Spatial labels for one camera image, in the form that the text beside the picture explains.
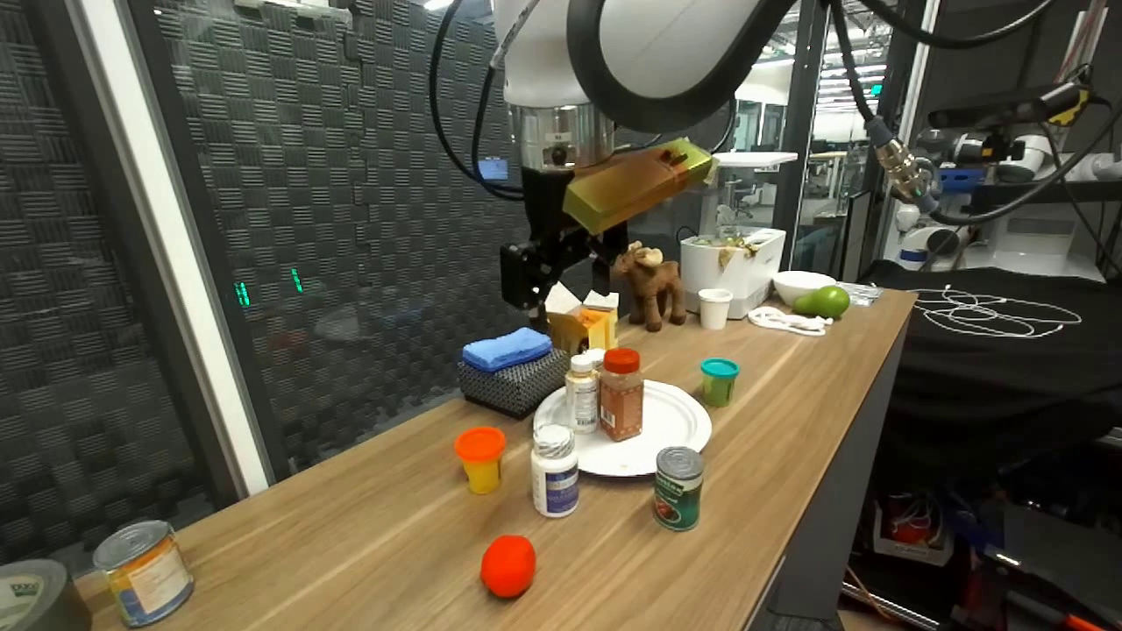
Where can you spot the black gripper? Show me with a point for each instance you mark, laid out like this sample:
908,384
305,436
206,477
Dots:
557,242

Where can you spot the green label supplement bottle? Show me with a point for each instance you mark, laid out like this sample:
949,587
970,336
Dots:
580,391

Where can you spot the orange lid yellow tub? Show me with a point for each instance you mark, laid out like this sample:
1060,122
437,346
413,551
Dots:
479,454

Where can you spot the white blue label bottle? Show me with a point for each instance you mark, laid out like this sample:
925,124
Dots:
557,470

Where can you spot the green label tin can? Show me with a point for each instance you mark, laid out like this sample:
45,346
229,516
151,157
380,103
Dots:
678,488

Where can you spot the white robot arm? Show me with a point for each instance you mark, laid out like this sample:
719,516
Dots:
600,97

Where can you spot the white paper plate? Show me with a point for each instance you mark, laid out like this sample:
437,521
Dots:
666,420

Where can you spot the open yellow cardboard box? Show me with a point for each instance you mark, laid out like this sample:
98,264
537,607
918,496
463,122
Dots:
582,320

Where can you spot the brown plush moose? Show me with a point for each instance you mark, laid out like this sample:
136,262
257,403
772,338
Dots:
651,281

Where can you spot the blue folded cloth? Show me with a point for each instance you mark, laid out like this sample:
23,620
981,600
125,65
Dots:
505,352

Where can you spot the grey foam block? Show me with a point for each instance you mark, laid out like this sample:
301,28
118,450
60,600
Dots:
515,391

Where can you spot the white paper cup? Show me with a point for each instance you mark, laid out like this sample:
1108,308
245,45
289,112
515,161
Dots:
714,308

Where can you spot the teal lid green tub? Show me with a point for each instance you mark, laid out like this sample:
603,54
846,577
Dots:
717,379

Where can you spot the white bowl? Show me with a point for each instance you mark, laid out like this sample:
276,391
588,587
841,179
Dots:
792,287

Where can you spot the green fruit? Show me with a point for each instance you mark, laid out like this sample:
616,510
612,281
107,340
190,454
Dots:
828,304

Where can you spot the orange ball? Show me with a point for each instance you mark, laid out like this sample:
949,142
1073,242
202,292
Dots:
509,565

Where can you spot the blue label tin can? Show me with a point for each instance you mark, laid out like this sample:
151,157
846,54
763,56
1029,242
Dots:
144,573

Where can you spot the yellow wrist camera block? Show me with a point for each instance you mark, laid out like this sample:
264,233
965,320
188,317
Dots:
634,184

